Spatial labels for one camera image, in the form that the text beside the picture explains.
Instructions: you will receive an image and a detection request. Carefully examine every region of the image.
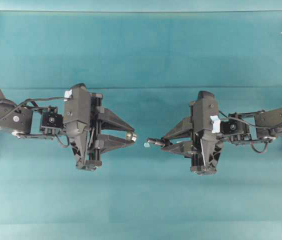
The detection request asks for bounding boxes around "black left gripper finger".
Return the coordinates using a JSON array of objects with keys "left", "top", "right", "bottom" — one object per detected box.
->
[
  {"left": 95, "top": 134, "right": 135, "bottom": 154},
  {"left": 98, "top": 107, "right": 135, "bottom": 132}
]

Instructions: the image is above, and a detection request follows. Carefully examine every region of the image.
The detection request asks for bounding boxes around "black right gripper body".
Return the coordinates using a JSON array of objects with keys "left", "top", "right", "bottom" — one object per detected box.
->
[{"left": 190, "top": 101, "right": 223, "bottom": 175}]

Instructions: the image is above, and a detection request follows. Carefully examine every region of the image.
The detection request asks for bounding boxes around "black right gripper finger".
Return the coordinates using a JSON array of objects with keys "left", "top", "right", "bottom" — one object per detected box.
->
[
  {"left": 161, "top": 116, "right": 193, "bottom": 140},
  {"left": 161, "top": 141, "right": 193, "bottom": 158}
]

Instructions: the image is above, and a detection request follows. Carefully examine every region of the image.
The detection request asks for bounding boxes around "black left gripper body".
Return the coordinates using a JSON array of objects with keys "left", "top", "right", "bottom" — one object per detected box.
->
[{"left": 69, "top": 92, "right": 103, "bottom": 172}]

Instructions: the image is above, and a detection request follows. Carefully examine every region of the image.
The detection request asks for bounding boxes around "silver metal washer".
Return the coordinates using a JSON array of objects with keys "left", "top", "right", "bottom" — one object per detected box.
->
[{"left": 125, "top": 131, "right": 138, "bottom": 142}]

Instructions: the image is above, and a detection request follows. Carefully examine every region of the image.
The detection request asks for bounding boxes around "dark metal stepped shaft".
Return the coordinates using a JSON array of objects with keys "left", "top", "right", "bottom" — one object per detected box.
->
[{"left": 146, "top": 137, "right": 169, "bottom": 148}]

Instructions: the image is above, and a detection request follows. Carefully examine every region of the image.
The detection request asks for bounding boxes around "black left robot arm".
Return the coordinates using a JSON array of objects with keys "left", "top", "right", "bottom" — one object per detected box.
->
[{"left": 0, "top": 83, "right": 137, "bottom": 172}]

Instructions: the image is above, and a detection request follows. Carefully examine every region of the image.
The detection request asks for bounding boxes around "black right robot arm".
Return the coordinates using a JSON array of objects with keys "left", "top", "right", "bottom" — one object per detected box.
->
[{"left": 147, "top": 98, "right": 282, "bottom": 176}]

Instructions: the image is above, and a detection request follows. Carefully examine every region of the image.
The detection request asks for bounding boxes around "pale blue tape marker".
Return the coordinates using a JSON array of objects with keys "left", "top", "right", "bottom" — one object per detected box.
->
[{"left": 144, "top": 142, "right": 150, "bottom": 148}]

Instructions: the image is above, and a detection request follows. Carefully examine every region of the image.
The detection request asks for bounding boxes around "teal table cloth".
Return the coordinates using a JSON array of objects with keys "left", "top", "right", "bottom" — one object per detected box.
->
[{"left": 0, "top": 11, "right": 282, "bottom": 240}]

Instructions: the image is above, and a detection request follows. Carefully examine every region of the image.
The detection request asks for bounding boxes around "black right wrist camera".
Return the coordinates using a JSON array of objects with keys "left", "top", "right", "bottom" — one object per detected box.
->
[{"left": 192, "top": 91, "right": 221, "bottom": 134}]

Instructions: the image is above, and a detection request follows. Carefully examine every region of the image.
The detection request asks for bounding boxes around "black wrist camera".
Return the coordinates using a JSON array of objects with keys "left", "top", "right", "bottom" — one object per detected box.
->
[
  {"left": 63, "top": 83, "right": 91, "bottom": 138},
  {"left": 192, "top": 91, "right": 221, "bottom": 134}
]

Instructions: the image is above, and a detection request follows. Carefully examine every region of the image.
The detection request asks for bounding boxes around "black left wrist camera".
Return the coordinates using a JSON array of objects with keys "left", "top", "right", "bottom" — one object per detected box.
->
[{"left": 63, "top": 83, "right": 91, "bottom": 138}]

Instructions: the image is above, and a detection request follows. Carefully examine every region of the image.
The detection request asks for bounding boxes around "black left camera cable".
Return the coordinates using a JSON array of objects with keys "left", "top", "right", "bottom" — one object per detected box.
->
[{"left": 0, "top": 96, "right": 68, "bottom": 132}]

